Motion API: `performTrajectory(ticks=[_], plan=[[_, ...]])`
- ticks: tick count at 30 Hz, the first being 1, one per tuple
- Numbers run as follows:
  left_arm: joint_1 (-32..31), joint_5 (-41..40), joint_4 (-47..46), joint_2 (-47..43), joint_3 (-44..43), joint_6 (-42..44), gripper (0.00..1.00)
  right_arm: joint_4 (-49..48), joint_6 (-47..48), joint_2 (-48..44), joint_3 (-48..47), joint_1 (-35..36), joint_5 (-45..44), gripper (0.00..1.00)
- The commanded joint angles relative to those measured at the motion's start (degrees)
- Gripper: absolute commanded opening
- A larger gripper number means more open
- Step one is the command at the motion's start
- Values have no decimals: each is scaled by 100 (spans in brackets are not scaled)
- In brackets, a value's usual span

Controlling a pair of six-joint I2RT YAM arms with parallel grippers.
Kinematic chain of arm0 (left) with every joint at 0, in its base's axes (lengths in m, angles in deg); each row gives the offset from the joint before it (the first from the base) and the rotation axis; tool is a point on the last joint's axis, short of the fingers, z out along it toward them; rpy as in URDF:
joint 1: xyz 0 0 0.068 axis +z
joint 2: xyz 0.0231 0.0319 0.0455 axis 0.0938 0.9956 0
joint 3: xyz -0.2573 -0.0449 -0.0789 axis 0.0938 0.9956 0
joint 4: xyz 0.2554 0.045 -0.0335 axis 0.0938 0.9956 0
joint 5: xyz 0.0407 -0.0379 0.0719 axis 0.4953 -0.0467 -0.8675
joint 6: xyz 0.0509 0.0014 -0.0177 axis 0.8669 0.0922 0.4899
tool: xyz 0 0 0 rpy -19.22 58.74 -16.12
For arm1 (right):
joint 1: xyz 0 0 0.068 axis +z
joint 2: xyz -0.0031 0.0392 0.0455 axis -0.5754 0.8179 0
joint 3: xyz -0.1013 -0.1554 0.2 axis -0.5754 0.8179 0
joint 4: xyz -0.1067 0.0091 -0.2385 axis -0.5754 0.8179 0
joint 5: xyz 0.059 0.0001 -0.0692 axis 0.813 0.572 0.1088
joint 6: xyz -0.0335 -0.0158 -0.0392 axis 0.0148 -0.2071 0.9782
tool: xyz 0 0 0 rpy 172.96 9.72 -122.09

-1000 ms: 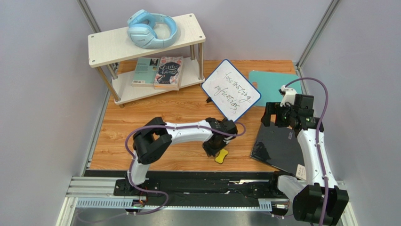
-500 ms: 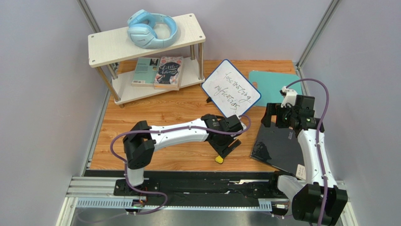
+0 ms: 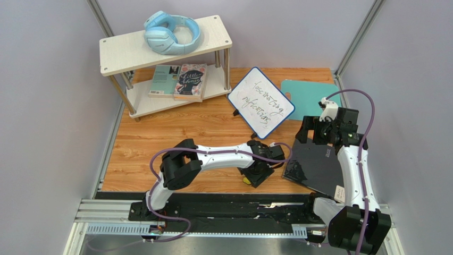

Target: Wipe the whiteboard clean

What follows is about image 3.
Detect black slate board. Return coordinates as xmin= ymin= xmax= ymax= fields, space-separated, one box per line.
xmin=282 ymin=139 xmax=345 ymax=202

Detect Little Women book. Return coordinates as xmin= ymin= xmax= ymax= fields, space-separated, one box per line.
xmin=173 ymin=64 xmax=208 ymax=102

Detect aluminium frame rail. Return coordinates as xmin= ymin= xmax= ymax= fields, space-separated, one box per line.
xmin=63 ymin=198 xmax=404 ymax=255

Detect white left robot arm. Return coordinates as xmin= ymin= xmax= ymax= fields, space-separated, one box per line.
xmin=128 ymin=139 xmax=292 ymax=222

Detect small blue-framed whiteboard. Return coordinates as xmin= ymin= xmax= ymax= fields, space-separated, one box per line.
xmin=228 ymin=67 xmax=295 ymax=139

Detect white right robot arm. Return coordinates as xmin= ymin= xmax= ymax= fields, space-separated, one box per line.
xmin=296 ymin=103 xmax=391 ymax=254

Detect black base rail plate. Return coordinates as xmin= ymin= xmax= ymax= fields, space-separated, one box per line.
xmin=127 ymin=192 xmax=332 ymax=237

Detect teal paperback book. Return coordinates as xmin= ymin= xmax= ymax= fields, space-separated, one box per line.
xmin=148 ymin=65 xmax=181 ymax=98

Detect yellow bone-shaped eraser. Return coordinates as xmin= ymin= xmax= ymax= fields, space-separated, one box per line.
xmin=242 ymin=177 xmax=251 ymax=185

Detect light blue headphones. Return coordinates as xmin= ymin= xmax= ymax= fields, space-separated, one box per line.
xmin=144 ymin=11 xmax=202 ymax=55

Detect white two-tier shelf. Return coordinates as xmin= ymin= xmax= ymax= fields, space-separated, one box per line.
xmin=99 ymin=15 xmax=232 ymax=121

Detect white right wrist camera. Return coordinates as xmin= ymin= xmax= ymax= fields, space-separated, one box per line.
xmin=318 ymin=97 xmax=339 ymax=122

